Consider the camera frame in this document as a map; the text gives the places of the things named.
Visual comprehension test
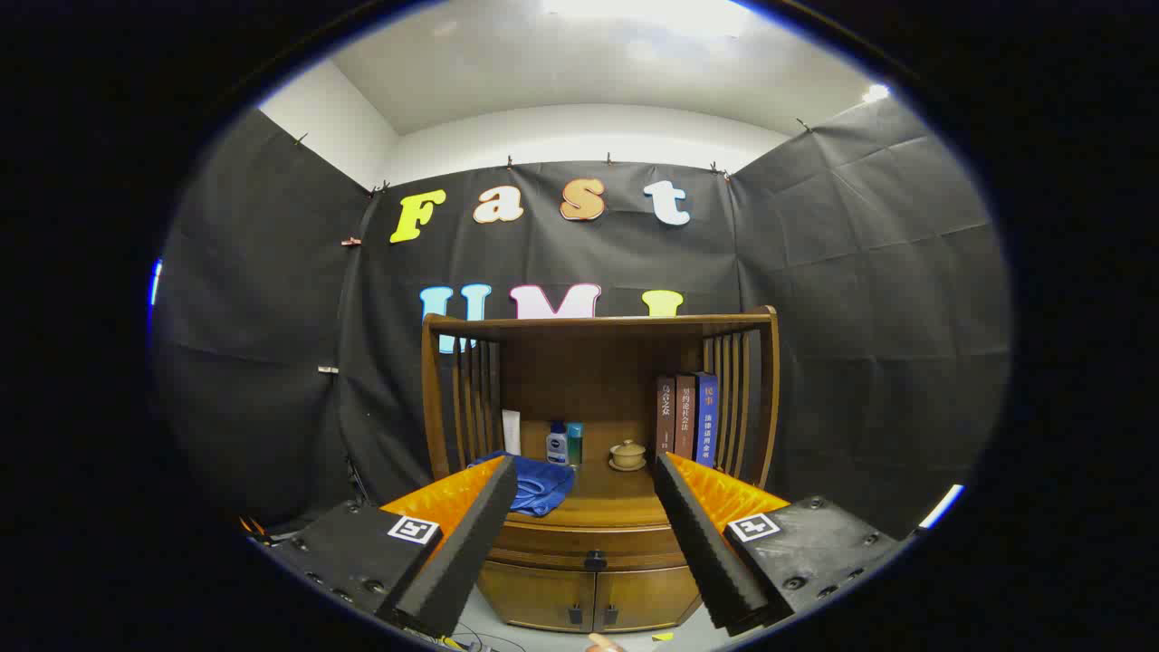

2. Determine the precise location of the reddish brown book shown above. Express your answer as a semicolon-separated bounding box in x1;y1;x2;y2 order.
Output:
675;373;697;461

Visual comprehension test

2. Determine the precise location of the white slotted panel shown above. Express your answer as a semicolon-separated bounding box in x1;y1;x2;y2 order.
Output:
919;484;966;531

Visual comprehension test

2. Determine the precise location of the wooden countertop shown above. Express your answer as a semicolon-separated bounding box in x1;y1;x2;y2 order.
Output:
493;457;675;529

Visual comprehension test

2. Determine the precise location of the dark brown book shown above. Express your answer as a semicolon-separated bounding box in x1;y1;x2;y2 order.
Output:
656;376;677;456

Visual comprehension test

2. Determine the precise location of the blue book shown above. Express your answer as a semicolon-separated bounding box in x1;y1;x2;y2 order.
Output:
694;371;719;469

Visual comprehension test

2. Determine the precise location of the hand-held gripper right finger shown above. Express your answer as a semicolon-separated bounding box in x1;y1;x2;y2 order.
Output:
652;452;906;638

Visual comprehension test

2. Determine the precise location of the wooden drawer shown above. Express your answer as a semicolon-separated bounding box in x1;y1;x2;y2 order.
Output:
489;521;694;573

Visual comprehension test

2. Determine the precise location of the wooden cabinet door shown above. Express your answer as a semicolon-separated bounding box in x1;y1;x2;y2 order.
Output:
595;566;703;632
477;561;596;633

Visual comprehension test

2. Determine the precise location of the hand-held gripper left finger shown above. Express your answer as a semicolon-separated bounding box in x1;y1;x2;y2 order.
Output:
272;455;519;639

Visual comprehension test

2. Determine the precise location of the wooden cabinet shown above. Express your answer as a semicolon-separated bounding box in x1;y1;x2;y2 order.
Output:
421;305;781;635

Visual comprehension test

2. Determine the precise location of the black backdrop cloth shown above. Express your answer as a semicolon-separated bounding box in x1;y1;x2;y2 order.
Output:
149;95;1013;544

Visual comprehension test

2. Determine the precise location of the blue towel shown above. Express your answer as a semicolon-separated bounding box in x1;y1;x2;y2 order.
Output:
466;450;577;518

